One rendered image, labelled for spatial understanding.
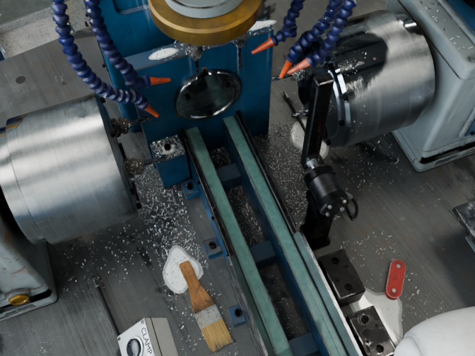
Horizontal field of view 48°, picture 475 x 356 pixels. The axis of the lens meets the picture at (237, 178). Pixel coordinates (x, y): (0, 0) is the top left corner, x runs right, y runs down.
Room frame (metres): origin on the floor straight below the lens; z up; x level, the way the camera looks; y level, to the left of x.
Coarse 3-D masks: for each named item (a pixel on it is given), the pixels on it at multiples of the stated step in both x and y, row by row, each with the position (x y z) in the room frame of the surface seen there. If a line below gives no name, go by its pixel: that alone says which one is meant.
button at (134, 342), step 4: (132, 340) 0.20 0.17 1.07; (136, 340) 0.20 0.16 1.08; (128, 344) 0.20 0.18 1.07; (132, 344) 0.20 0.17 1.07; (136, 344) 0.20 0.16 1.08; (140, 344) 0.20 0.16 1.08; (128, 348) 0.20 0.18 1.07; (132, 348) 0.19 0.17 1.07; (136, 348) 0.19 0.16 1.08; (140, 348) 0.19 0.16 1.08; (128, 352) 0.19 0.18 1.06; (132, 352) 0.19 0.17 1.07; (136, 352) 0.19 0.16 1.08; (140, 352) 0.19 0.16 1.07
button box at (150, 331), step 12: (144, 324) 0.23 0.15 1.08; (156, 324) 0.23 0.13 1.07; (168, 324) 0.23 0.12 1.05; (120, 336) 0.22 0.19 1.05; (132, 336) 0.21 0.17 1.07; (144, 336) 0.21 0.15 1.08; (156, 336) 0.21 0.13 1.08; (168, 336) 0.21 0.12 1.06; (120, 348) 0.20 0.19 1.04; (144, 348) 0.19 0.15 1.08; (156, 348) 0.19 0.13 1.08; (168, 348) 0.19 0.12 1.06
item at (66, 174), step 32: (96, 96) 0.63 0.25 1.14; (0, 128) 0.58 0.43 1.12; (32, 128) 0.55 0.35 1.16; (64, 128) 0.54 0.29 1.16; (96, 128) 0.54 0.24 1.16; (128, 128) 0.62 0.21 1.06; (0, 160) 0.49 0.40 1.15; (32, 160) 0.49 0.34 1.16; (64, 160) 0.49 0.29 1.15; (96, 160) 0.49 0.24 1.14; (128, 160) 0.53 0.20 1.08; (32, 192) 0.44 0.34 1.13; (64, 192) 0.44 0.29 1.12; (96, 192) 0.45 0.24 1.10; (128, 192) 0.46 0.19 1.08; (32, 224) 0.41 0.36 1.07; (64, 224) 0.41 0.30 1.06; (96, 224) 0.43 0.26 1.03
